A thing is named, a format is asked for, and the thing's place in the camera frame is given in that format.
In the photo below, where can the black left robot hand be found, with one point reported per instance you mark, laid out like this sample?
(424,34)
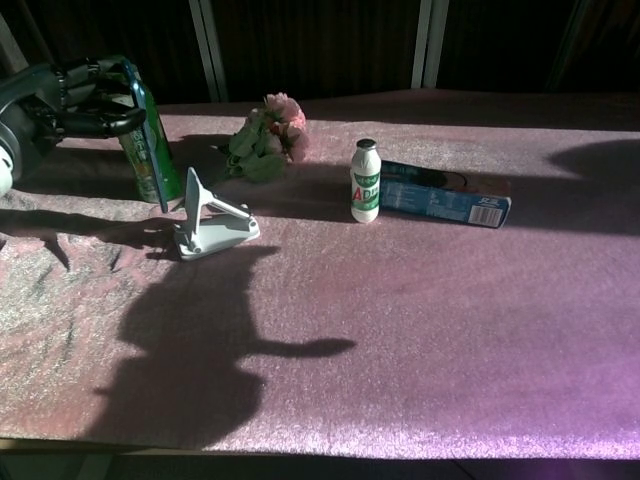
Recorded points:
(82,100)

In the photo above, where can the black smartphone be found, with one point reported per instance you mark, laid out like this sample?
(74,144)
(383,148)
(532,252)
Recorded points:
(150,145)

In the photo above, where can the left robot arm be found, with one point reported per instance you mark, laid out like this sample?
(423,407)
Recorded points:
(20,125)

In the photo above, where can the white folding phone stand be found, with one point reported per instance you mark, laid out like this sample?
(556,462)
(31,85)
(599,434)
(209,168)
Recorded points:
(215,227)

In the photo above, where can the green tea bottle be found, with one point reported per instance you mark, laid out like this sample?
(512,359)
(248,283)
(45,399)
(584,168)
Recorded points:
(150,165)

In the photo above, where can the pink artificial flower bouquet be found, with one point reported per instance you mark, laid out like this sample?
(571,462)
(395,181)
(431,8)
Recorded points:
(270,135)

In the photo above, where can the small white AD milk bottle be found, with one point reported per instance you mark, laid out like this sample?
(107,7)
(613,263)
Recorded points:
(366,185)

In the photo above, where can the pink foam table cloth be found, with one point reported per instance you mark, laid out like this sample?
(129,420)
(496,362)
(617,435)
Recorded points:
(380,310)

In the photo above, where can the blue rectangular snack box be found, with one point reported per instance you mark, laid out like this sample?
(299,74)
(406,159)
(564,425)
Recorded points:
(445,197)

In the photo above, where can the white window frame post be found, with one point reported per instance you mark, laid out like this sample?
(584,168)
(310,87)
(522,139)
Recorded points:
(207,45)
(425,40)

